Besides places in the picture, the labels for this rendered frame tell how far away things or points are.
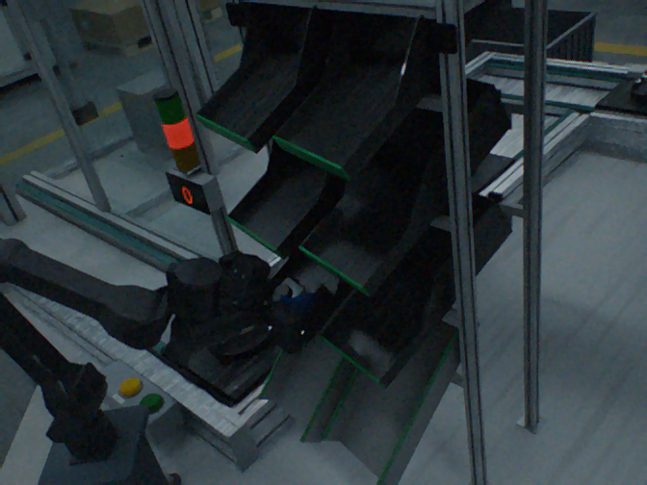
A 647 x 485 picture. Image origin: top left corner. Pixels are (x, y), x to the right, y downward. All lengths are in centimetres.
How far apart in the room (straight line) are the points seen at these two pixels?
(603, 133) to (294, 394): 125
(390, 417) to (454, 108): 51
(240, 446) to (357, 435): 25
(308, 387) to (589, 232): 87
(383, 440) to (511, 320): 52
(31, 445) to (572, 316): 113
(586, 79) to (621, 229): 70
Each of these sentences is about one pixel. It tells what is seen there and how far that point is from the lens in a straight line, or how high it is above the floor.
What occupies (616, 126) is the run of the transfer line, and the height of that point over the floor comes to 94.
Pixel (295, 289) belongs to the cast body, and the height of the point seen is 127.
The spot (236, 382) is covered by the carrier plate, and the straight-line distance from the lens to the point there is 130.
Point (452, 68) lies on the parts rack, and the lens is 73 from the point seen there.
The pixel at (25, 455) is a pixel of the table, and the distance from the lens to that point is 154.
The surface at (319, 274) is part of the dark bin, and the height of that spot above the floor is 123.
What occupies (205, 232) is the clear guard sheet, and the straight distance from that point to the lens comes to 159.
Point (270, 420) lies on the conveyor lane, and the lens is 129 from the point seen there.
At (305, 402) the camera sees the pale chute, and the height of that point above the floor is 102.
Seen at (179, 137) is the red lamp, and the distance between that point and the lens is 137.
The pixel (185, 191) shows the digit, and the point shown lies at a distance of 143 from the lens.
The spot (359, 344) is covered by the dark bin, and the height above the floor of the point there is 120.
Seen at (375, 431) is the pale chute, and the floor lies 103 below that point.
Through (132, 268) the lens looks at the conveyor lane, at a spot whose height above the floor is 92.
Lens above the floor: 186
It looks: 35 degrees down
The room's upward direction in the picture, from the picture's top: 12 degrees counter-clockwise
